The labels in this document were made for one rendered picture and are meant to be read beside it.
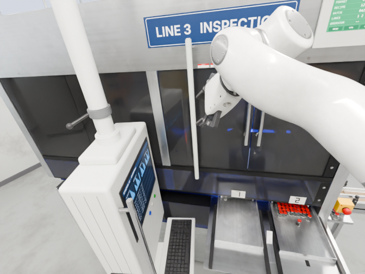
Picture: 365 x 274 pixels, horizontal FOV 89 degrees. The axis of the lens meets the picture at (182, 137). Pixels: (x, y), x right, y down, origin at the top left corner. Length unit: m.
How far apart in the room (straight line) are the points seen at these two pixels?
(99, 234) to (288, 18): 0.85
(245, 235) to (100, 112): 1.04
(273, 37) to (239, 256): 1.08
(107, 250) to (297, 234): 1.03
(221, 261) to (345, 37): 1.14
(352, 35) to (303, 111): 0.68
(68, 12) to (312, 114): 0.67
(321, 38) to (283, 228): 1.01
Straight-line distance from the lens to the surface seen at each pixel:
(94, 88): 0.74
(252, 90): 0.30
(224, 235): 1.28
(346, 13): 0.95
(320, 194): 1.36
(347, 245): 2.66
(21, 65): 1.46
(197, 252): 1.96
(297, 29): 0.38
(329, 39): 0.95
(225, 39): 0.33
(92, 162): 0.78
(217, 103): 0.46
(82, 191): 0.71
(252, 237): 1.30
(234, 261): 1.22
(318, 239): 1.42
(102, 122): 0.78
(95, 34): 1.08
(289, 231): 1.38
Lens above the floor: 1.97
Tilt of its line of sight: 30 degrees down
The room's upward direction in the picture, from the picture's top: 6 degrees counter-clockwise
